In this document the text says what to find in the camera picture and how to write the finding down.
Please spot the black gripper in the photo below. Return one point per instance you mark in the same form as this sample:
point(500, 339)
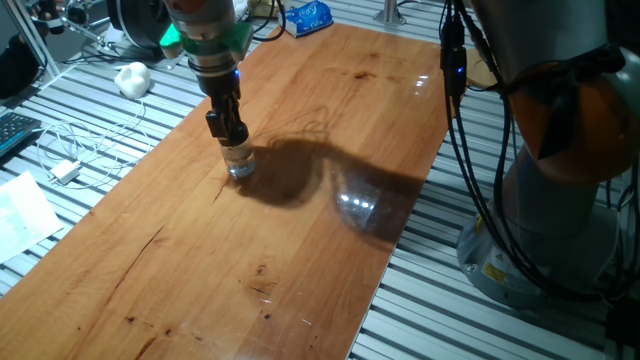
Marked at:
point(220, 87)

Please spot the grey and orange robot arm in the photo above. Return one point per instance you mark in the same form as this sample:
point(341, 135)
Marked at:
point(560, 125)

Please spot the clear glass jar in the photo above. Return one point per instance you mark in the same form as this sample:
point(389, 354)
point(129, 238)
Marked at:
point(240, 162)

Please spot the person's hand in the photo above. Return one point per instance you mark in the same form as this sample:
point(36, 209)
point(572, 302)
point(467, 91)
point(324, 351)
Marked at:
point(50, 15)

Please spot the white figurine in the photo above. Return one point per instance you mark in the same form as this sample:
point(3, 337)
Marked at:
point(133, 80)

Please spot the gold foil packet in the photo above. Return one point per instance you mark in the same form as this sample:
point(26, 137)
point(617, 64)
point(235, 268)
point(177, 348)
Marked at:
point(262, 6)

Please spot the blue tissue pack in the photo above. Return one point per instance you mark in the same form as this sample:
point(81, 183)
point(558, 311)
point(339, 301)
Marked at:
point(310, 19)

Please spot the black round fan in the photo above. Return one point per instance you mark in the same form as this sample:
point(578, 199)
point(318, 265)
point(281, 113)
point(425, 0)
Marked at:
point(137, 20)

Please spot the thin silver stand rod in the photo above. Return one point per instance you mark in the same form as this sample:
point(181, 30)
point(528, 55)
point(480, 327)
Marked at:
point(92, 27)

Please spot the white charger plug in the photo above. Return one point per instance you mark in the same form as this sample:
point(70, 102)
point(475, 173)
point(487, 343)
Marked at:
point(65, 172)

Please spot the wooden board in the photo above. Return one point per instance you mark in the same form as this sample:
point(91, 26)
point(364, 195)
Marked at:
point(300, 275)

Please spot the black keyboard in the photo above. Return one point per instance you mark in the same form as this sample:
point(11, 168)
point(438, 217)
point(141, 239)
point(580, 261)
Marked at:
point(15, 132)

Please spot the white paper sheet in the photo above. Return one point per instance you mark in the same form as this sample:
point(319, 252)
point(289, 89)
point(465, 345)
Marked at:
point(25, 215)

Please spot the black connector with blue light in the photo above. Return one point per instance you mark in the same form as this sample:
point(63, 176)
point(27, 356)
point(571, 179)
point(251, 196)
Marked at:
point(454, 65)

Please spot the round wooden paddle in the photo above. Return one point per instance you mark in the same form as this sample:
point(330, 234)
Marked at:
point(480, 75)

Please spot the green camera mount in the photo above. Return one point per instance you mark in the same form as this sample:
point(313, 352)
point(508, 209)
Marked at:
point(240, 42)

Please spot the aluminium frame post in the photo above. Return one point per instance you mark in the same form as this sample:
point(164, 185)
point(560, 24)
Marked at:
point(35, 45)
point(389, 12)

